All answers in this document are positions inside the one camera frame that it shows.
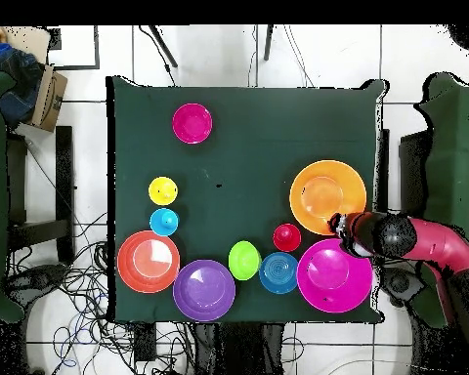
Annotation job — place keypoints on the black pedestal foot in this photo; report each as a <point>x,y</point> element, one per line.
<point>39,277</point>
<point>398,283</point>

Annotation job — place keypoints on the large orange bowl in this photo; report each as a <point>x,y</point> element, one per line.
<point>324,191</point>

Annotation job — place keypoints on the white panel black frame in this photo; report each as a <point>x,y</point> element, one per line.
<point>72,47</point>

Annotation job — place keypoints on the black stool frame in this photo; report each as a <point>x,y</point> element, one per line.
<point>64,187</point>

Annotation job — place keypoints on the small crimson bowl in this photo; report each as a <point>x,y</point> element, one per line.
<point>192,123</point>

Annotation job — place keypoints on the blue cup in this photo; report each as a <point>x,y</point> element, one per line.
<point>164,222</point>

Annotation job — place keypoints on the large pink bowl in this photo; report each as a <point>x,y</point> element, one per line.
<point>332,279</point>

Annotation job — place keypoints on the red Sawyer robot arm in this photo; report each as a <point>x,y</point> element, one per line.
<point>441,244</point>

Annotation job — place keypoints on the red cup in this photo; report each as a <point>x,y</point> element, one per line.
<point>287,237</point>

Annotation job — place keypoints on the black tripod leg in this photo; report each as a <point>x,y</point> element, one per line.
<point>162,45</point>
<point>268,42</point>

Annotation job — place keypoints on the blue fabric bundle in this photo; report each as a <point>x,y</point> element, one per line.
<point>15,78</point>

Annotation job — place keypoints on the purple bowl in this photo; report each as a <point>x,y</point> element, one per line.
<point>203,293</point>

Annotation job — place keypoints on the green bowl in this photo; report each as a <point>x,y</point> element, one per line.
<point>244,260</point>

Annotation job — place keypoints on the yellow cup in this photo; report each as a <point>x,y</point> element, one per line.
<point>163,190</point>

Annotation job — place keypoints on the dark green tablecloth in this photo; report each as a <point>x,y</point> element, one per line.
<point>238,156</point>

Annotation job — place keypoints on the red-orange bowl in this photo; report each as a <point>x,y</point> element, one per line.
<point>148,261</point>

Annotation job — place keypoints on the blue bowl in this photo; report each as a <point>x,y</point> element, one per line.
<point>278,272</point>

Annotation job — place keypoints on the brown cardboard box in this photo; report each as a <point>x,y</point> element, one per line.
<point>49,97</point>

